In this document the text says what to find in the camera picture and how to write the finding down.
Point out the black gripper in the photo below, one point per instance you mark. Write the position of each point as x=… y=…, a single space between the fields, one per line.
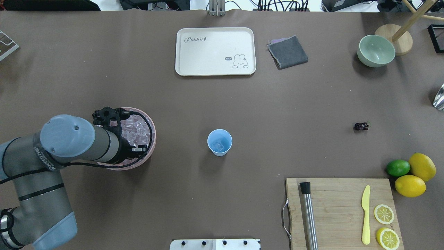
x=122 y=148

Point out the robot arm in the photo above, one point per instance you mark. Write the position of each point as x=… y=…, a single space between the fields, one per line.
x=45 y=218

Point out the pink bowl of ice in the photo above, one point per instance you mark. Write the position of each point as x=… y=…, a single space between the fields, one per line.
x=137 y=132

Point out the ice cube in cup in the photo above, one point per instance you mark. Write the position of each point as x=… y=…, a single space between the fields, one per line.
x=218 y=146

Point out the light blue plastic cup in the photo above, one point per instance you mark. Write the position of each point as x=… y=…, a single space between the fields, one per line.
x=224 y=136

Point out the dark cherries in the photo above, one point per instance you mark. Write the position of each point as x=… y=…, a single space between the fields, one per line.
x=361 y=126

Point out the wooden cup tree stand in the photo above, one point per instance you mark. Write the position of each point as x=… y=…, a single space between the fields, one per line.
x=399 y=36

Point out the steel ice scoop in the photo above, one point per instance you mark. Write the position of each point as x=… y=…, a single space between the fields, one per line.
x=438 y=102

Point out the cream rabbit tray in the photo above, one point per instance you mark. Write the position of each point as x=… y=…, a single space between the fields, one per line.
x=215 y=51

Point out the grey folded cloth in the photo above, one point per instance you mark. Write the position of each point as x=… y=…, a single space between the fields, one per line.
x=287 y=52

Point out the steel muddler black tip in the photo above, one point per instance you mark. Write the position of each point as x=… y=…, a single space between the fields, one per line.
x=309 y=220

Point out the wooden cutting board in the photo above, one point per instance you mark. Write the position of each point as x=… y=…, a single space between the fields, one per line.
x=338 y=214

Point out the yellow plastic knife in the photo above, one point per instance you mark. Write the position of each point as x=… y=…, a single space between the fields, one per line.
x=365 y=236

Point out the lemon half slice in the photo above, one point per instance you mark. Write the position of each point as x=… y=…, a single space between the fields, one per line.
x=388 y=239
x=384 y=214

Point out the mint green bowl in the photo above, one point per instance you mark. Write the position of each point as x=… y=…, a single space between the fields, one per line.
x=375 y=51

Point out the green lime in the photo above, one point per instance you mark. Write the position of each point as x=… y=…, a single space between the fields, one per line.
x=398 y=168

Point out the whole yellow lemon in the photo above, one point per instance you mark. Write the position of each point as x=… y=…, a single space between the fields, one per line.
x=410 y=186
x=422 y=166

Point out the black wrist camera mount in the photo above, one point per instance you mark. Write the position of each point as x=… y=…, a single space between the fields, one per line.
x=110 y=119

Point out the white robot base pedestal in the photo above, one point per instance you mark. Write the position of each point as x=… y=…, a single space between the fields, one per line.
x=215 y=244

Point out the aluminium frame post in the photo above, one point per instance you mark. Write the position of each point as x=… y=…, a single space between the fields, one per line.
x=216 y=8

